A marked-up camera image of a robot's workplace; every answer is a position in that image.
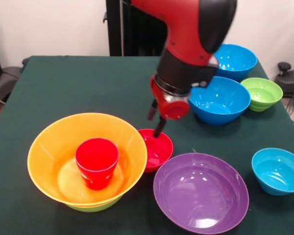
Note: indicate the black stand base with knob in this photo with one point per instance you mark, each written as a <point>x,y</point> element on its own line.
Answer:
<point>287,80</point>

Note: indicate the small light blue bowl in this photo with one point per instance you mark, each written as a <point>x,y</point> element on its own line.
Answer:
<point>276,171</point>

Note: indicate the large green bowl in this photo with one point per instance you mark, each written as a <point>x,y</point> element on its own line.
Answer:
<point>93,208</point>

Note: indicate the large purple bowl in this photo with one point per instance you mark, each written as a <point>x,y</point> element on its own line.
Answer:
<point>201,193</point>

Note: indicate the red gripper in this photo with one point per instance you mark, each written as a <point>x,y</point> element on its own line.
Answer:
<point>172,109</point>

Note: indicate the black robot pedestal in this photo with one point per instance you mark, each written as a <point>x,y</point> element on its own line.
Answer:
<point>134,31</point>

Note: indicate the small green bowl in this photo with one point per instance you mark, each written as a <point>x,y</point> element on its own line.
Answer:
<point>263,94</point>

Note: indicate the large orange bowl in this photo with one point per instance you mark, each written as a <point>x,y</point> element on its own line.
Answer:
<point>54,151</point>

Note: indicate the dark gray stand base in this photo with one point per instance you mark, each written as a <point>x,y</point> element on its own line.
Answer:
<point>5,80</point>

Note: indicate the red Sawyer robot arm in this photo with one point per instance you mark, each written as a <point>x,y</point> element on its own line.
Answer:
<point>186,36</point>

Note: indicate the dark green tablecloth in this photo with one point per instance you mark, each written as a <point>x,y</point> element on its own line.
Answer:
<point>88,85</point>

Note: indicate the red cup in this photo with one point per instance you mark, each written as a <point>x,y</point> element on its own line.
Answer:
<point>98,166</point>

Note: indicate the small red bowl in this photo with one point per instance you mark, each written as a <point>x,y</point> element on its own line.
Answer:
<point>159,149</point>

